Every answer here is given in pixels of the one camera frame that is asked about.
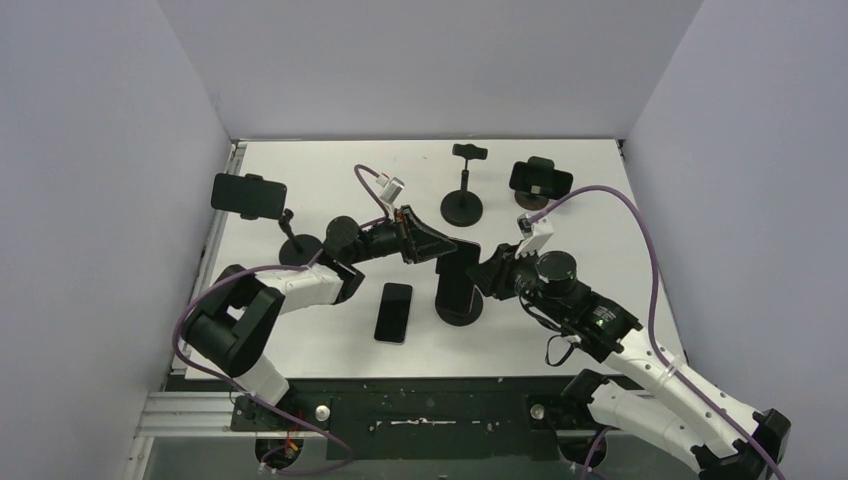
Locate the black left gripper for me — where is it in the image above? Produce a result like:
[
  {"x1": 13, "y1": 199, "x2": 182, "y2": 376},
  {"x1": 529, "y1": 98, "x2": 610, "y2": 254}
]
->
[{"x1": 349, "y1": 206, "x2": 458, "y2": 265}]

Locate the purple cased phone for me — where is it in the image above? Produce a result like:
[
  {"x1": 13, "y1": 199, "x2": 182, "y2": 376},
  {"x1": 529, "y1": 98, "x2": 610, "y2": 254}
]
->
[{"x1": 435, "y1": 240, "x2": 481, "y2": 312}]

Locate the black round-base phone stand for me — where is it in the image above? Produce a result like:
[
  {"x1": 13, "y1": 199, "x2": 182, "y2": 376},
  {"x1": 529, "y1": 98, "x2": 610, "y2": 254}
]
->
[{"x1": 440, "y1": 143, "x2": 488, "y2": 227}]

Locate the silver-edged black phone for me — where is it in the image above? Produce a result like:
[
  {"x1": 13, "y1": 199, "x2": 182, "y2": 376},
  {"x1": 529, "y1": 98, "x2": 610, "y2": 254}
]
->
[{"x1": 373, "y1": 283, "x2": 413, "y2": 344}]

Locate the black ball-joint phone stand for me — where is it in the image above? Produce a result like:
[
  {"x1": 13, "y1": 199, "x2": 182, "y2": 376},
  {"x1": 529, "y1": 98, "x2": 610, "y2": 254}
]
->
[{"x1": 435, "y1": 290, "x2": 484, "y2": 327}]

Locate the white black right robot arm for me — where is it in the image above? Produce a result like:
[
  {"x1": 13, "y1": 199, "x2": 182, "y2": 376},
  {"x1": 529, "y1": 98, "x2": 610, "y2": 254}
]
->
[{"x1": 467, "y1": 244, "x2": 791, "y2": 479}]

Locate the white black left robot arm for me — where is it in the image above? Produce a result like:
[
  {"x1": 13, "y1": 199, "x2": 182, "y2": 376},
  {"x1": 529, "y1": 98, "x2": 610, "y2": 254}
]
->
[{"x1": 175, "y1": 205, "x2": 458, "y2": 429}]

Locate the brown-base small phone stand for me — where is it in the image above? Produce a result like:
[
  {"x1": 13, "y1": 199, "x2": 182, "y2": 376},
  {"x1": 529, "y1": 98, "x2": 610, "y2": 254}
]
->
[{"x1": 514, "y1": 156, "x2": 555, "y2": 211}]

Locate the black phone on brown stand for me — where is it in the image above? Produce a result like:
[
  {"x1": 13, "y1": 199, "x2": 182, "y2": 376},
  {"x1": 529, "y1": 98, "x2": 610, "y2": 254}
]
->
[{"x1": 509, "y1": 162, "x2": 574, "y2": 200}]

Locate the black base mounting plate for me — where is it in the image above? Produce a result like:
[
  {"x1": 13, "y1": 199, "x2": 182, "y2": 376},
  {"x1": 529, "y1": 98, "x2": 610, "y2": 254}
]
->
[{"x1": 231, "y1": 376, "x2": 664, "y2": 463}]

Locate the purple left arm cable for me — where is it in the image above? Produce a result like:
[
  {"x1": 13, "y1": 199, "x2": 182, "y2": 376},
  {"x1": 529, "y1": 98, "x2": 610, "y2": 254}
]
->
[{"x1": 170, "y1": 164, "x2": 399, "y2": 478}]

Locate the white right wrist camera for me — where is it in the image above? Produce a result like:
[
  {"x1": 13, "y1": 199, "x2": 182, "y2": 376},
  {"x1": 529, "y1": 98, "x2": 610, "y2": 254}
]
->
[{"x1": 514, "y1": 213, "x2": 554, "y2": 259}]

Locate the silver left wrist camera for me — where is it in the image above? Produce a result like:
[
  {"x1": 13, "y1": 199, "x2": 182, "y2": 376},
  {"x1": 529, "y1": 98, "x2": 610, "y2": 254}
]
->
[{"x1": 375, "y1": 174, "x2": 405, "y2": 208}]

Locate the black thin cable loop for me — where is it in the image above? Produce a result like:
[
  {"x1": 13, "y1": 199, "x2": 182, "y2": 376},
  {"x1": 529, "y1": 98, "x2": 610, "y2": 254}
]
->
[{"x1": 519, "y1": 298, "x2": 584, "y2": 370}]

